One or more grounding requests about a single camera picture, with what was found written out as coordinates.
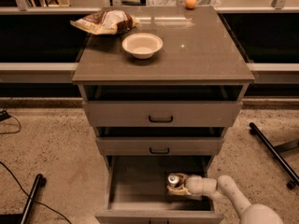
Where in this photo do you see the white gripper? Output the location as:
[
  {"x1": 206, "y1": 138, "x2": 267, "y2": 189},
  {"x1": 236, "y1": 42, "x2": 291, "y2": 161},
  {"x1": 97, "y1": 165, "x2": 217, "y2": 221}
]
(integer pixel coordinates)
[{"x1": 167, "y1": 173, "x2": 203, "y2": 198}]

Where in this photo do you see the silver redbull can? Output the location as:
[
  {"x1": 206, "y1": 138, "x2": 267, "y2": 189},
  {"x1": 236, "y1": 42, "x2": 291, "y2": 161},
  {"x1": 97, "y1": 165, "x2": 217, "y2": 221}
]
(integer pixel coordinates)
[{"x1": 167, "y1": 174, "x2": 179, "y2": 186}]

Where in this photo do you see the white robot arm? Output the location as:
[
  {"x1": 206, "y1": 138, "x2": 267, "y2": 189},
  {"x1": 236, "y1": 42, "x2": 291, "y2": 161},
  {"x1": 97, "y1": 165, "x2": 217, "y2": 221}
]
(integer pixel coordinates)
[{"x1": 166, "y1": 173, "x2": 284, "y2": 224}]

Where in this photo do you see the bottom grey drawer open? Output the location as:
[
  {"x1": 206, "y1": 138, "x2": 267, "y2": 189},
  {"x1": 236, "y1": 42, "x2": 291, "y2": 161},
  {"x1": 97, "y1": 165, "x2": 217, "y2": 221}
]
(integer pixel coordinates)
[{"x1": 95, "y1": 155, "x2": 223, "y2": 224}]

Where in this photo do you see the grey drawer cabinet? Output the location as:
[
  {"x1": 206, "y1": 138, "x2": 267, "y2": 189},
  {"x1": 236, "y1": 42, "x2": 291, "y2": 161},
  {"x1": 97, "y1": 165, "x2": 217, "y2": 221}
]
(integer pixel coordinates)
[{"x1": 71, "y1": 6, "x2": 256, "y2": 224}]

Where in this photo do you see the middle grey drawer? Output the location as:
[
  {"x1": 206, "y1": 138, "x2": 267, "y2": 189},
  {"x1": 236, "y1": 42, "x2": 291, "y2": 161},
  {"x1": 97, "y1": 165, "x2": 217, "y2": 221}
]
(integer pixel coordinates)
[{"x1": 96, "y1": 137, "x2": 224, "y2": 156}]

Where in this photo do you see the top grey drawer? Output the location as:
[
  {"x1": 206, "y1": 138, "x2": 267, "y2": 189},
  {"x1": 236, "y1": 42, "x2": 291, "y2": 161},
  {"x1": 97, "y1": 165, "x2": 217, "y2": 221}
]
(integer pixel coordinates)
[{"x1": 82, "y1": 101, "x2": 242, "y2": 127}]

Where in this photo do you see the black stand leg right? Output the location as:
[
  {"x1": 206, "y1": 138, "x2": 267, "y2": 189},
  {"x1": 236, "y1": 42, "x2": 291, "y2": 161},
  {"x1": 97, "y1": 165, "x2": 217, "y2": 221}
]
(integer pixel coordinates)
[{"x1": 249, "y1": 122, "x2": 299, "y2": 189}]

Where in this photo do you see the black stand leg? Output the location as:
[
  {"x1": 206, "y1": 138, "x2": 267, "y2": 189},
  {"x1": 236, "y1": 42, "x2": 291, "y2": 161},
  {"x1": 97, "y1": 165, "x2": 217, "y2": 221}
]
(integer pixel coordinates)
[
  {"x1": 0, "y1": 174, "x2": 46, "y2": 224},
  {"x1": 249, "y1": 122, "x2": 299, "y2": 189}
]

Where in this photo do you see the black stand leg left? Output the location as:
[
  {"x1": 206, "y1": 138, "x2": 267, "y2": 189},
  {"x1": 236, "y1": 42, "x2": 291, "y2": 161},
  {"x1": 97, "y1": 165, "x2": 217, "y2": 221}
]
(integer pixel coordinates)
[{"x1": 0, "y1": 174, "x2": 46, "y2": 224}]

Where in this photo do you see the white paper bowl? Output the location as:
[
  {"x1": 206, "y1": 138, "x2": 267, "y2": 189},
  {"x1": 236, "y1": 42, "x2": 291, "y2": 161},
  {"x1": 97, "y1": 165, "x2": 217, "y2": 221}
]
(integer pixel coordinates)
[{"x1": 122, "y1": 33, "x2": 164, "y2": 60}]

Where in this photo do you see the brown white chip bag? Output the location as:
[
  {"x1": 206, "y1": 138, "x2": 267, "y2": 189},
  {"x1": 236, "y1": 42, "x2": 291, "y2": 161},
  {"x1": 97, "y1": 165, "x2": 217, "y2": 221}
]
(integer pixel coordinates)
[{"x1": 70, "y1": 10, "x2": 139, "y2": 35}]

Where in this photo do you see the orange fruit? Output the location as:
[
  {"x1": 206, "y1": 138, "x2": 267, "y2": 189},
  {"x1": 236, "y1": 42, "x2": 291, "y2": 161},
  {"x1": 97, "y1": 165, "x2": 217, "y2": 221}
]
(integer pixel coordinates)
[{"x1": 185, "y1": 0, "x2": 196, "y2": 9}]

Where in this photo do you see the black floor cable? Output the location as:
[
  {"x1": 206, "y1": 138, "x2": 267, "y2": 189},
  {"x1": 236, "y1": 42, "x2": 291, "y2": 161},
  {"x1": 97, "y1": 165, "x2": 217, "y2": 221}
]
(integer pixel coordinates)
[{"x1": 0, "y1": 161, "x2": 73, "y2": 224}]

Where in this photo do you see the black cable left edge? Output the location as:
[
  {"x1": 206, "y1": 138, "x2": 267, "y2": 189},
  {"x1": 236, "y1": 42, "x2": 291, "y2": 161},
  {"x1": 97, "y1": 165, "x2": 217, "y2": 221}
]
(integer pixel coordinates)
[{"x1": 0, "y1": 108, "x2": 22, "y2": 136}]

